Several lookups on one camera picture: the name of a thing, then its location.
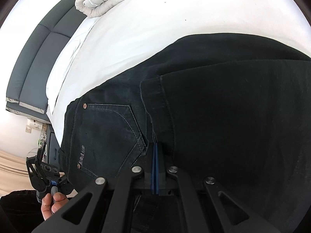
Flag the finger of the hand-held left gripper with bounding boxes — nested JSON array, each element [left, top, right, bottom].
[[26, 156, 47, 191], [35, 142, 48, 168]]

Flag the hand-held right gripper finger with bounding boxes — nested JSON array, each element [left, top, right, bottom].
[[31, 143, 156, 233], [155, 144, 280, 233]]

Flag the black denim pants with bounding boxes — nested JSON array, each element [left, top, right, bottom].
[[58, 33, 311, 233]]

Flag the person's left hand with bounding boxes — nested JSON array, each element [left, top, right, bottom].
[[41, 191, 70, 222]]

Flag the dark nightstand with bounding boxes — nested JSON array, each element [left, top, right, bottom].
[[46, 124, 66, 173]]

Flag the beige curtain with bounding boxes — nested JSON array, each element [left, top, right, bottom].
[[0, 149, 74, 197]]

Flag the person's left leg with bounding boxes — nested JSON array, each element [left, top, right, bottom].
[[0, 190, 50, 233]]

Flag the white pillow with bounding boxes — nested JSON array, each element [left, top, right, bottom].
[[46, 17, 98, 118]]

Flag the grey padded headboard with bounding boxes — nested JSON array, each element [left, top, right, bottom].
[[5, 0, 91, 122]]

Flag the bed with white sheet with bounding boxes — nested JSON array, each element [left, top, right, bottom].
[[46, 0, 311, 151]]

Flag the white wire rack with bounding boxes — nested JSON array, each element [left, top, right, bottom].
[[38, 124, 48, 149]]

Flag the wall socket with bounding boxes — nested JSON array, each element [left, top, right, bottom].
[[25, 118, 43, 134]]

